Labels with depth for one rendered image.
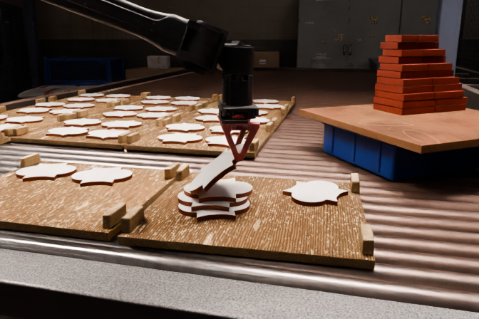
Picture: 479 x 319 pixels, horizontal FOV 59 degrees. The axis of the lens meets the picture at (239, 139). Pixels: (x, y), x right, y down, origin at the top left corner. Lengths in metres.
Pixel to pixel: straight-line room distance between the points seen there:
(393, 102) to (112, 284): 0.94
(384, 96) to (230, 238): 0.79
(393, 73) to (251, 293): 0.88
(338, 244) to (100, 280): 0.36
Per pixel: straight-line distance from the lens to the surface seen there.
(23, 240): 0.82
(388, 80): 1.33
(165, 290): 0.62
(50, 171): 1.10
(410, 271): 0.70
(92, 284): 0.66
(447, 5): 2.46
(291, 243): 0.69
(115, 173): 1.03
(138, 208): 0.77
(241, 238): 0.70
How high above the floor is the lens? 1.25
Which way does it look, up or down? 13 degrees down
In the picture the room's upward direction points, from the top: straight up
